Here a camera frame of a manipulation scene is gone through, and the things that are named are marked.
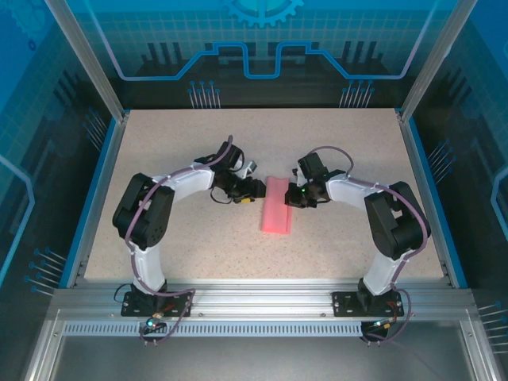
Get pink paper sheet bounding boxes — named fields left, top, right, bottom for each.
left=260, top=175, right=295, bottom=236

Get aluminium front beam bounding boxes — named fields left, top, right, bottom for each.
left=53, top=279, right=475, bottom=318

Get yellow power connector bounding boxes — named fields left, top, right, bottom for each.
left=144, top=312, right=167, bottom=333
left=368, top=316, right=400, bottom=333

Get grey metal bottom panel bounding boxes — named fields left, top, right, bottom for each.
left=49, top=335, right=479, bottom=381

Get left gripper black cable loop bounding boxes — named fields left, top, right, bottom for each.
left=209, top=186, right=241, bottom=206

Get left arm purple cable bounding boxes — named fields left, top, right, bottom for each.
left=125, top=135, right=198, bottom=347

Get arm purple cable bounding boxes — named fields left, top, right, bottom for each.
left=307, top=145, right=433, bottom=346
left=125, top=135, right=198, bottom=347

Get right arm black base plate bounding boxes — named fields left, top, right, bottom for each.
left=331, top=291, right=406, bottom=318

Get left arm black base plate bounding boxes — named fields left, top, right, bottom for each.
left=121, top=291, right=195, bottom=318

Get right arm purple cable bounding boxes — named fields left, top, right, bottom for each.
left=307, top=145, right=433, bottom=346

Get slotted grey cable duct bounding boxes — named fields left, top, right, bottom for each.
left=61, top=321, right=372, bottom=338

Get thin black base cable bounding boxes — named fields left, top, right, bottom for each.
left=114, top=282, right=136, bottom=309

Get aluminium frame post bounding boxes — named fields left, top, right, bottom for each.
left=43, top=0, right=130, bottom=120
left=398, top=0, right=469, bottom=120

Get aluminium lower frame rail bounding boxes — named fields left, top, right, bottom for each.
left=21, top=315, right=67, bottom=381
left=459, top=317, right=502, bottom=381

